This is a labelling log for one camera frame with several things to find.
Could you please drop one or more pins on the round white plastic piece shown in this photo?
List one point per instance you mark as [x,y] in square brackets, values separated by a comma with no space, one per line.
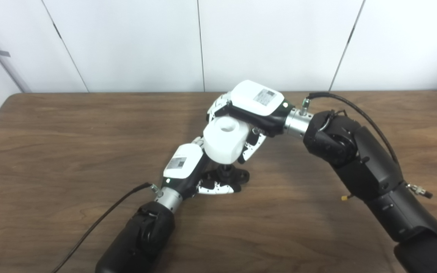
[224,144]

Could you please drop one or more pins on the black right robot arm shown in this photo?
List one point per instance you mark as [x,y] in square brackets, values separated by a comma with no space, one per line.
[366,167]

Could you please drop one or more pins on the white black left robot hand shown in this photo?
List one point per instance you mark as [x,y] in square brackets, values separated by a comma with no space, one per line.
[182,163]

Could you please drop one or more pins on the black flanged holder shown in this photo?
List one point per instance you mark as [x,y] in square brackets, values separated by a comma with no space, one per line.
[228,175]

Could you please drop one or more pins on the small grey wall tag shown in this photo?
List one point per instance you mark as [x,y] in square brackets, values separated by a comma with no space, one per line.
[4,53]

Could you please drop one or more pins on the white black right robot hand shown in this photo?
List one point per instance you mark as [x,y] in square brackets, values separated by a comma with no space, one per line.
[256,98]

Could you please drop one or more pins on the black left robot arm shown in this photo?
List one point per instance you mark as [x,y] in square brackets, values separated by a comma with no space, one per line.
[142,235]

